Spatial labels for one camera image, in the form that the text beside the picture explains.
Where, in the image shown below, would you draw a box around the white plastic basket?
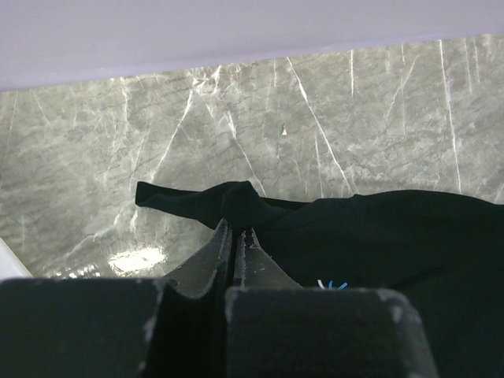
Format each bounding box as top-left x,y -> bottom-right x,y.
0,239 -> 32,280

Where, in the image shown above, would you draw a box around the black t-shirt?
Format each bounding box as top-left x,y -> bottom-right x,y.
135,182 -> 503,377

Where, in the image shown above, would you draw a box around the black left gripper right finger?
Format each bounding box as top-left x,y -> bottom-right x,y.
225,231 -> 437,377

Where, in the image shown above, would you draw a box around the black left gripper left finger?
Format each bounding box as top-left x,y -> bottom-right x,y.
1,222 -> 232,377

